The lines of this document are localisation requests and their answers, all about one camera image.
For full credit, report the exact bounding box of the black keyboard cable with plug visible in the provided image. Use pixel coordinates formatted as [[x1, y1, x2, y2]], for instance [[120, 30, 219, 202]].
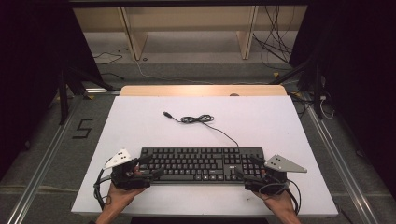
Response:
[[162, 111, 241, 149]]

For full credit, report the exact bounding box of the black computer keyboard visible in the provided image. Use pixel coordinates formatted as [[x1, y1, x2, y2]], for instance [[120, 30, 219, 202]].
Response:
[[138, 147, 269, 185]]

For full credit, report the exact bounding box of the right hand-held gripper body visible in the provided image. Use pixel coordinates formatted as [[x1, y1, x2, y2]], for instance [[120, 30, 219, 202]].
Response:
[[244, 154, 308, 196]]

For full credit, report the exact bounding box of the white looped cable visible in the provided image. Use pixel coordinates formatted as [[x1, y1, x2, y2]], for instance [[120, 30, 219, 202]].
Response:
[[318, 95, 336, 120]]

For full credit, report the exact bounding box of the white floor cable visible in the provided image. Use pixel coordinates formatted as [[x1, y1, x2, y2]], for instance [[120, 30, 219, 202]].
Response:
[[134, 59, 216, 86]]

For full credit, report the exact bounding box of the black metal stand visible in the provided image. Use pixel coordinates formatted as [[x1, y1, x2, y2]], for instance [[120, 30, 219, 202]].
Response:
[[269, 46, 325, 121], [57, 62, 117, 126]]

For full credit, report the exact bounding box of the left hand-held gripper black cable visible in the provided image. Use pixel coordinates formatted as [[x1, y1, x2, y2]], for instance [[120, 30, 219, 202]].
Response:
[[92, 167, 114, 210]]

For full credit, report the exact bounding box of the metal floor rail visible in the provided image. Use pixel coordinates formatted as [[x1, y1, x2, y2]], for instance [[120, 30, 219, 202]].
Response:
[[6, 96, 80, 224], [303, 92, 380, 224]]

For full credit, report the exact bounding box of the person's left hand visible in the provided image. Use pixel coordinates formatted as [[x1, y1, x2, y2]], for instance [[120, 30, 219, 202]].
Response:
[[105, 182, 148, 209]]

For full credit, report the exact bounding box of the bundle of black floor cables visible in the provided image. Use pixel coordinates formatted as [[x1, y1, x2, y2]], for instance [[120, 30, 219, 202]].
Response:
[[251, 6, 294, 71]]

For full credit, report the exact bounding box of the person's right hand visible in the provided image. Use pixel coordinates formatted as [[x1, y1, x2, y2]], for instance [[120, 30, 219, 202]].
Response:
[[253, 189, 297, 216]]

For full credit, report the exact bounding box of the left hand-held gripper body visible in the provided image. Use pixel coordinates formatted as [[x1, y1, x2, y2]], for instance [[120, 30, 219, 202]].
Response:
[[103, 148, 153, 191]]

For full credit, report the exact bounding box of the light wooden bench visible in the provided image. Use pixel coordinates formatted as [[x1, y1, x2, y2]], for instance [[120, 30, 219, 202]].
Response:
[[73, 6, 308, 62]]

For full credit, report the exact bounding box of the white board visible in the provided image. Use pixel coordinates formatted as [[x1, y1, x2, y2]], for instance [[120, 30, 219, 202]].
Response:
[[70, 95, 339, 217]]

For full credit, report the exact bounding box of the thin black floor cable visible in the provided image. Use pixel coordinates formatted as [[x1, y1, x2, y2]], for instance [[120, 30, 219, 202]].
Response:
[[92, 51, 124, 65]]

